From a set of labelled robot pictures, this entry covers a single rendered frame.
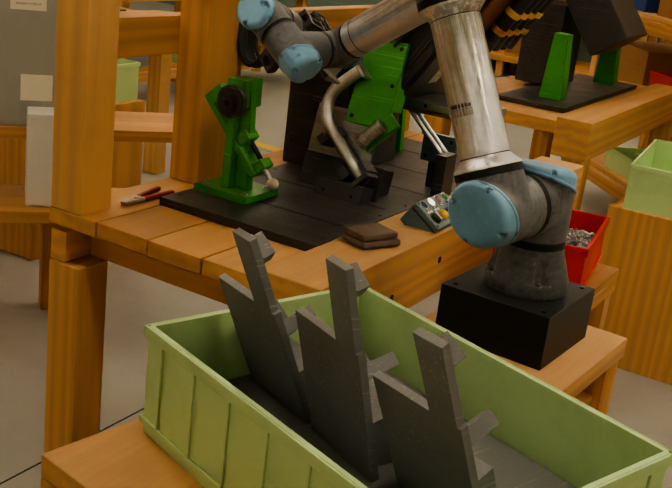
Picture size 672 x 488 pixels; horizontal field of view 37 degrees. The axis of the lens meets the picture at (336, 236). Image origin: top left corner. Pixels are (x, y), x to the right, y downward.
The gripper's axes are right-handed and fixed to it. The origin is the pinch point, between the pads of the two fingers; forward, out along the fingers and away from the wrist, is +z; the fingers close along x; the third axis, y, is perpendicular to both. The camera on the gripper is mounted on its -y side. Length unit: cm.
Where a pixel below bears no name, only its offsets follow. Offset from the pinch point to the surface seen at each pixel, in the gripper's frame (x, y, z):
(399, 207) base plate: -32.3, -6.5, 22.5
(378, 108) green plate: -9.7, 1.1, 18.6
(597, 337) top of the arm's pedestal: -83, 25, -5
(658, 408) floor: -99, -1, 179
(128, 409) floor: -31, -126, 60
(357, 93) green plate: -3.4, -1.9, 18.7
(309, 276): -51, -12, -31
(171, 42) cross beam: 22.2, -29.0, -7.5
